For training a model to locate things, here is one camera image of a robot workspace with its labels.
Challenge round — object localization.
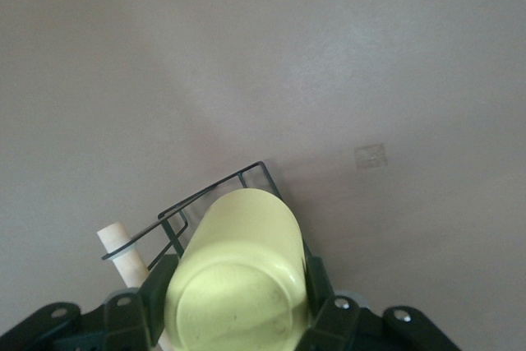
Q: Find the yellow plastic cup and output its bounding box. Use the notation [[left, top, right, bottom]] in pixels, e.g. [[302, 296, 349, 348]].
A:
[[163, 188, 309, 351]]

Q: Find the small square tape mark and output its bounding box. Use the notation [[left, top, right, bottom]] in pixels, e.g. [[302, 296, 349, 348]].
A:
[[353, 143, 388, 171]]

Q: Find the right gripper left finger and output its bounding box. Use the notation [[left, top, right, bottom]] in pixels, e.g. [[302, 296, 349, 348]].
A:
[[0, 254, 181, 351]]

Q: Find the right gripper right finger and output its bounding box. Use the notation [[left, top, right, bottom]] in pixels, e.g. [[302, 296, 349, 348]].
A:
[[298, 255, 462, 351]]

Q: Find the black wire cup holder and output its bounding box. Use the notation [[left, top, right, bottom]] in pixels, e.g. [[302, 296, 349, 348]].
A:
[[96, 160, 280, 351]]

